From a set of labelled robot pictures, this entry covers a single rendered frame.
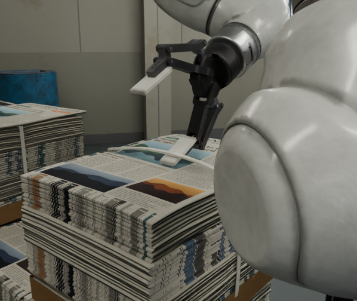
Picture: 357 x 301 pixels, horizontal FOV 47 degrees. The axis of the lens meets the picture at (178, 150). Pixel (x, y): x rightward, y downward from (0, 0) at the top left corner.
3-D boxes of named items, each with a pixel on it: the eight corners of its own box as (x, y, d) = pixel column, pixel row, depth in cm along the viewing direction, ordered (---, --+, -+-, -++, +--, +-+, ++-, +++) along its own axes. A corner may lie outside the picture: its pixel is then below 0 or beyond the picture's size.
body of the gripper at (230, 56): (236, 38, 70) (207, 66, 65) (246, 81, 75) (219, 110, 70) (200, 38, 74) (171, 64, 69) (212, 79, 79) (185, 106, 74)
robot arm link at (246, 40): (264, 67, 77) (249, 83, 74) (224, 65, 83) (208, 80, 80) (255, 21, 72) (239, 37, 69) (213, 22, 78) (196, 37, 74)
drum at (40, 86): (-5, 167, 413) (-16, 73, 388) (7, 151, 471) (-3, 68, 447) (61, 163, 426) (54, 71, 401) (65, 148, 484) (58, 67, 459)
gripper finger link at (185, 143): (182, 134, 71) (183, 138, 72) (158, 160, 67) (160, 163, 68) (196, 137, 69) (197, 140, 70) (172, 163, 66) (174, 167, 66)
